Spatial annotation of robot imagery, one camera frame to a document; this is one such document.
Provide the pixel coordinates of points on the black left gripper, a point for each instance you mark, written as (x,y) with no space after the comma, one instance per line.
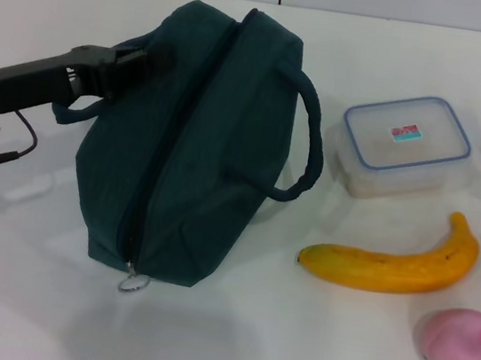
(44,81)

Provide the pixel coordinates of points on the dark teal insulated lunch bag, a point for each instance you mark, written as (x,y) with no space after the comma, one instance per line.
(192,137)

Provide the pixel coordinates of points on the clear plastic lunch box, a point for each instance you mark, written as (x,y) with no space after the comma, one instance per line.
(403,167)

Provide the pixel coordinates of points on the yellow banana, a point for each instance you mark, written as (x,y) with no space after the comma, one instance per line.
(389,272)

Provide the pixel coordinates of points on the pink toy peach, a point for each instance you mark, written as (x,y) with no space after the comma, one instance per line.
(455,344)

